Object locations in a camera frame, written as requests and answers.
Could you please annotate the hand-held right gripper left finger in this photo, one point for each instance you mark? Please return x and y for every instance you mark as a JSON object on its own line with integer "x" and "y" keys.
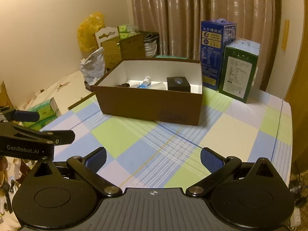
{"x": 96, "y": 159}

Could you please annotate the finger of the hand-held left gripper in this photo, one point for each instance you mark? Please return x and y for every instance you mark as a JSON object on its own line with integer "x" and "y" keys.
{"x": 62, "y": 136}
{"x": 26, "y": 116}

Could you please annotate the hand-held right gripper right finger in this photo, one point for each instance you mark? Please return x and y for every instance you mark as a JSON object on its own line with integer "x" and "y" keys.
{"x": 211, "y": 159}

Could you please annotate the brown cardboard box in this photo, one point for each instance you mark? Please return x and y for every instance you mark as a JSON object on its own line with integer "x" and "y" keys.
{"x": 144, "y": 105}

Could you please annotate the dark brown hair scrunchie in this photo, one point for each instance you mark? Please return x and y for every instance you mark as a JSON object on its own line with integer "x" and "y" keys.
{"x": 124, "y": 85}

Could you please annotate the black shaver box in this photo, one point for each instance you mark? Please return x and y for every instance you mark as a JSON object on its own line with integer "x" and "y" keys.
{"x": 178, "y": 85}

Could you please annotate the blue white tube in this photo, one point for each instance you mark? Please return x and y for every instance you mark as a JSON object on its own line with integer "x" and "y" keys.
{"x": 142, "y": 86}

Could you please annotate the clear floss pick box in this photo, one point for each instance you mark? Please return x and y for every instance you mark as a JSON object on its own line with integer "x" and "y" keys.
{"x": 160, "y": 86}

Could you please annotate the small white bottle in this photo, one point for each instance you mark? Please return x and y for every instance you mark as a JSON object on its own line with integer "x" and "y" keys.
{"x": 146, "y": 79}

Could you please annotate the green tissue pack bundle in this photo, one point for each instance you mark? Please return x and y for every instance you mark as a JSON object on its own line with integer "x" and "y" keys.
{"x": 45, "y": 110}

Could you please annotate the brown cardboard sheet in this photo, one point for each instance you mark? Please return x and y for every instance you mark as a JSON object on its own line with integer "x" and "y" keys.
{"x": 4, "y": 96}

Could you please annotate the white printed bag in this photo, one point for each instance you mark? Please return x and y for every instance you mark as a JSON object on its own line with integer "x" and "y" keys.
{"x": 92, "y": 67}

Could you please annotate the green carton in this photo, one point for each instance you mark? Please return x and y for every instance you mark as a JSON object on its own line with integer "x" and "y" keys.
{"x": 237, "y": 77}

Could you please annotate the blue milk carton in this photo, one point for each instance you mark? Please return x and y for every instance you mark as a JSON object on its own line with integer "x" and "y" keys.
{"x": 211, "y": 60}

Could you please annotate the yellow plastic bag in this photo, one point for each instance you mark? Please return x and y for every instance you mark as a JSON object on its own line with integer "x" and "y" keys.
{"x": 89, "y": 33}

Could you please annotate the yellow wooden door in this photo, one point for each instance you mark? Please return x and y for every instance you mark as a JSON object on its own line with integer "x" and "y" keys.
{"x": 298, "y": 101}

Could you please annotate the green printed packet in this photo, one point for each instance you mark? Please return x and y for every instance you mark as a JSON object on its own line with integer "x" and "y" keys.
{"x": 166, "y": 56}

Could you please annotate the brown open carton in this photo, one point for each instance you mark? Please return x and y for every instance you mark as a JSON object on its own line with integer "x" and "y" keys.
{"x": 130, "y": 45}

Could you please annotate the green tissue packs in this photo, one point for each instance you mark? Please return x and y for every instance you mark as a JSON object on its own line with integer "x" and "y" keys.
{"x": 124, "y": 28}

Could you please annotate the brown curtain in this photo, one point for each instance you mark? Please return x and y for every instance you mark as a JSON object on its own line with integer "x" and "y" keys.
{"x": 180, "y": 16}

